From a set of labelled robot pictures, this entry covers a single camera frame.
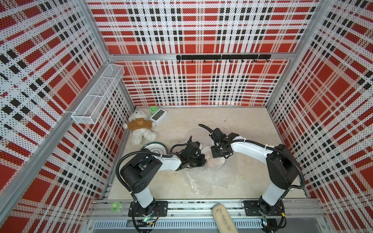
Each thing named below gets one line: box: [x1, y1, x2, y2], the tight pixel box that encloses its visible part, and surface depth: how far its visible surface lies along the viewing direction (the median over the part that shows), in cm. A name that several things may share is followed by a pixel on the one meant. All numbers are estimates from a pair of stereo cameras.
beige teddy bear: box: [123, 110, 158, 146], surface depth 101 cm
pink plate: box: [200, 147, 226, 170], surface depth 89 cm
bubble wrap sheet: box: [186, 166, 237, 196], surface depth 84 cm
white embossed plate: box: [139, 141, 169, 155], surface depth 97 cm
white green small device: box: [150, 108, 168, 124], surface depth 113 cm
